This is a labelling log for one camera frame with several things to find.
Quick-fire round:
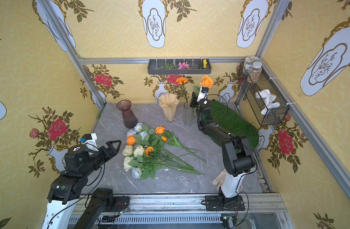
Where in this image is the pink flower in planter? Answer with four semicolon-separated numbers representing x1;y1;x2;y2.
178;62;190;70

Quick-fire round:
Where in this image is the glass jar with floral lid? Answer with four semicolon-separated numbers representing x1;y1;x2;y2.
243;56;260;74

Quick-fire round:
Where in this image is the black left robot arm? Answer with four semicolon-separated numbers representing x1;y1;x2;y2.
42;140;130;229

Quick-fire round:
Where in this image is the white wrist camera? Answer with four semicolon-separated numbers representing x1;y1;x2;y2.
197;86;209;102
80;133;97;147

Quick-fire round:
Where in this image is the green artificial grass mat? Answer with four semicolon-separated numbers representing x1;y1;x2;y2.
211;100;259;151

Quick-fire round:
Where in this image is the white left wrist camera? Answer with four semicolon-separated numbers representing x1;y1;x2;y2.
80;133;97;147

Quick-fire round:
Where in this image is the cream ruffled vase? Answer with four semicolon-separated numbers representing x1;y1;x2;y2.
159;93;179;125

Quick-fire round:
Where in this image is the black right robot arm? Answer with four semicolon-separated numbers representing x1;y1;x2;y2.
190;92;256;211

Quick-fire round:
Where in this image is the white rose bottom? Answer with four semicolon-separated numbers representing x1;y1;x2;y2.
131;168;142;180

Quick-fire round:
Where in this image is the jar with white lid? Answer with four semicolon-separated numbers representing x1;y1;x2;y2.
247;62;262;84

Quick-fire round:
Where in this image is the cream rose upper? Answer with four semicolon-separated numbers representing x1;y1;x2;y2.
134;145;145;157

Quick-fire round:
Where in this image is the small orange marigold stem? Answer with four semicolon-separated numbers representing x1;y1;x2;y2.
143;147;203;175

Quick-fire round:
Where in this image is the white cloth figure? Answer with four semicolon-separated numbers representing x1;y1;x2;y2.
255;89;281;115

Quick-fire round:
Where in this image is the white rose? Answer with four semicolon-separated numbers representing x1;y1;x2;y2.
131;168;142;180
126;129;136;138
139;131;148;140
134;122;143;133

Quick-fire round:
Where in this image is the beige work glove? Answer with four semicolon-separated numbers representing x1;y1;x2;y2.
212;169;227;191

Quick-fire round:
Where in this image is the grey wall planter shelf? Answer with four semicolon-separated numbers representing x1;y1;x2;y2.
147;58;212;75

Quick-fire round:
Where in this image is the white rose top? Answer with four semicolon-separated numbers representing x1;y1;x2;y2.
134;122;143;133

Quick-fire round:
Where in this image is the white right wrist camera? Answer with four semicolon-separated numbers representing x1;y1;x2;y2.
197;86;209;102

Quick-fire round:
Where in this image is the black wire wall basket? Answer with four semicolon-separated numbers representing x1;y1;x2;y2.
241;68;290;126

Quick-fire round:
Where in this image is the clear glass vase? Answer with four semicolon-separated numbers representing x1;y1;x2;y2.
183;103;196;127

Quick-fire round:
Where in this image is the orange rose stem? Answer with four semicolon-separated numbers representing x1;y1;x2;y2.
193;75;213;96
126;135;204;175
154;125;204;172

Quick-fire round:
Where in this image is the yellow orange tulip stem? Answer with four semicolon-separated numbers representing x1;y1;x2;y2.
160;130;206;163

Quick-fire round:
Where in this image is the dark purple glass vase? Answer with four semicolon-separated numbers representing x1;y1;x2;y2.
116;100;138;129

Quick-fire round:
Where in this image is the orange marigold flower stem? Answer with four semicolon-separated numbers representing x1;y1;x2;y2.
176;76;189;103

